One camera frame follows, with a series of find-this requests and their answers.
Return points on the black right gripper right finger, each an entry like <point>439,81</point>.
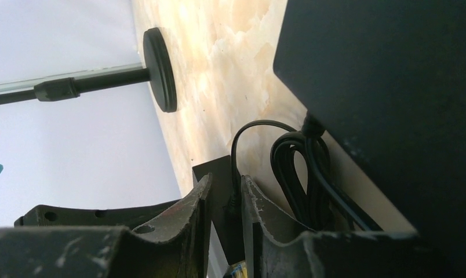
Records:
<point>277,245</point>

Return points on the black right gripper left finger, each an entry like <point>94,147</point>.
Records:
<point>175,243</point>

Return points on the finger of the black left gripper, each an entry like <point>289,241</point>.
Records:
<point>44,215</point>

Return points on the black network switch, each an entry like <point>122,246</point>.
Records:
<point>387,79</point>

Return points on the black round-base mic stand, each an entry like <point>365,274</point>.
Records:
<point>157,72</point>

